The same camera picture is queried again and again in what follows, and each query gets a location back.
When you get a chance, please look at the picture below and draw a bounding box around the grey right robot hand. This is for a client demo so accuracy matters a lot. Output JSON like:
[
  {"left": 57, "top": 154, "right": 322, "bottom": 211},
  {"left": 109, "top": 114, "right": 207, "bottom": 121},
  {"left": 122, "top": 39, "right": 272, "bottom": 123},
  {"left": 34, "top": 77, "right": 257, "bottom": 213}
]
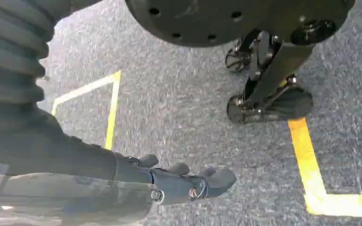
[{"left": 0, "top": 103, "right": 237, "bottom": 226}]

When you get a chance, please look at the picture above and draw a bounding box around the thin yellow floor tape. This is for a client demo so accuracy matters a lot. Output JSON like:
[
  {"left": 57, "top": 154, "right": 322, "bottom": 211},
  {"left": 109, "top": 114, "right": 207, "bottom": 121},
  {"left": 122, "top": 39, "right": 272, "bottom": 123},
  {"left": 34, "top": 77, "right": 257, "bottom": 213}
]
[{"left": 51, "top": 70, "right": 122, "bottom": 151}]

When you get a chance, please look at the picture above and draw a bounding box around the wide yellow floor tape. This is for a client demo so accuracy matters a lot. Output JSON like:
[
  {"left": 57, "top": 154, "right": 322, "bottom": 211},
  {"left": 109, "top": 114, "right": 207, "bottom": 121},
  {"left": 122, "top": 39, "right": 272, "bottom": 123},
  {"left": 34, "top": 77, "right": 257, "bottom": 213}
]
[{"left": 279, "top": 79, "right": 362, "bottom": 218}]

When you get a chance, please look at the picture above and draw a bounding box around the ribbed grey right arm sleeve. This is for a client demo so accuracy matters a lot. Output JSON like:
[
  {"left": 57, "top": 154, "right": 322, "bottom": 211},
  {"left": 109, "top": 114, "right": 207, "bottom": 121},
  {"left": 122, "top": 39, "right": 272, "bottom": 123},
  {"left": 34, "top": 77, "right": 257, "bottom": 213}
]
[{"left": 0, "top": 0, "right": 104, "bottom": 106}]

